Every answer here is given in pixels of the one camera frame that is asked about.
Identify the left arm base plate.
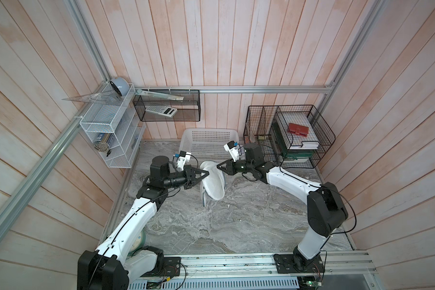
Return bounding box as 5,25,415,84
141,257,181,278

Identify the black wire wall basket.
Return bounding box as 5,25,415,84
132,90,201,122

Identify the white wire wall shelf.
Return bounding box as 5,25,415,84
80,83,145,169

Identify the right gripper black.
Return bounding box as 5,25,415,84
217,158,255,176

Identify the white ruler in basket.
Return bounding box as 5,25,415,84
135,89,184,101

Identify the clear triangle ruler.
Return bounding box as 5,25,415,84
64,91,123,106

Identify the green books stack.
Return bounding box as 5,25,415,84
269,121,316,162

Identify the metal roll on shelf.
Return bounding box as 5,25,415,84
93,133,112,152

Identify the white perforated plastic basket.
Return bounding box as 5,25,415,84
179,128,239,162

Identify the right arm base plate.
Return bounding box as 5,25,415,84
273,254,325,274

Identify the white notebook stack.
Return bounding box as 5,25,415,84
275,111,320,150

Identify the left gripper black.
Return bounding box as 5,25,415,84
162,164,209,189

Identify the grey round speaker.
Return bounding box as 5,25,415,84
109,77,130,97

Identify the green analog clock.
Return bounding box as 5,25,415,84
129,230,146,256

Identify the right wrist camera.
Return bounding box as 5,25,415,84
224,141,240,162

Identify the white calculator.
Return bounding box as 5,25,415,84
145,106,178,118

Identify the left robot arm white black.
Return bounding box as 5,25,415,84
77,156,209,290

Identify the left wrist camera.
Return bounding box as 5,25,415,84
174,151,192,172

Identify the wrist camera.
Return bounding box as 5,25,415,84
224,141,240,162
174,151,192,172

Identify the aluminium front rail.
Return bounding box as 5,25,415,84
75,249,378,282

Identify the horizontal aluminium wall rail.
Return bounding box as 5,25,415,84
135,85,332,94

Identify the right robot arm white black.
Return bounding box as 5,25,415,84
217,141,348,274

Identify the red wallet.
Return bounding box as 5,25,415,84
287,123,309,137

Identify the black wire desk organizer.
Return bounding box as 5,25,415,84
244,105,336,169

